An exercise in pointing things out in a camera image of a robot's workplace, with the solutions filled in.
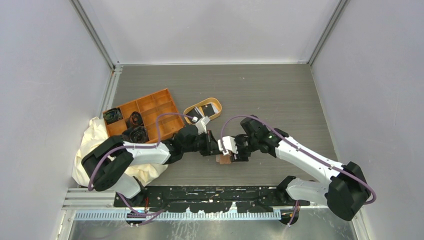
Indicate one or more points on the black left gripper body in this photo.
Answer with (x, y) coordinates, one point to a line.
(204, 143)

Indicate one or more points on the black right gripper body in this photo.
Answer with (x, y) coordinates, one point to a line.
(244, 149)

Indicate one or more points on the black card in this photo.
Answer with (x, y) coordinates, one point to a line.
(194, 115)
(208, 110)

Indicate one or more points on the oval wooden card tray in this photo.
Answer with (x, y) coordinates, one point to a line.
(207, 100)

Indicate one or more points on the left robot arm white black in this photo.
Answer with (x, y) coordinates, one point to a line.
(106, 165)

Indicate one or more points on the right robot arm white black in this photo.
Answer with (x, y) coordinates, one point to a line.
(341, 187)

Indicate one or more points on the orange compartment tray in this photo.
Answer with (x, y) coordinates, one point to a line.
(158, 111)

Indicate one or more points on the dark rolled belt lower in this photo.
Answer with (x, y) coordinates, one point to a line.
(136, 135)

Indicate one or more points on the dark rolled belt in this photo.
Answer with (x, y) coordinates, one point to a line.
(112, 115)
(135, 120)
(136, 135)

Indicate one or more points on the dark rolled belt middle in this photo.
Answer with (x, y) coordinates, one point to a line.
(135, 120)

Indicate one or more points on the dark rolled belt upper left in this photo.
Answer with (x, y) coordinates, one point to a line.
(112, 115)

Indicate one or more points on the cream cloth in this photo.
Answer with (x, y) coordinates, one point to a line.
(93, 136)

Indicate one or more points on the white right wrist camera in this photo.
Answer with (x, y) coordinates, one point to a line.
(227, 145)

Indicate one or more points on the black mounting base plate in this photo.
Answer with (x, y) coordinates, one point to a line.
(211, 199)

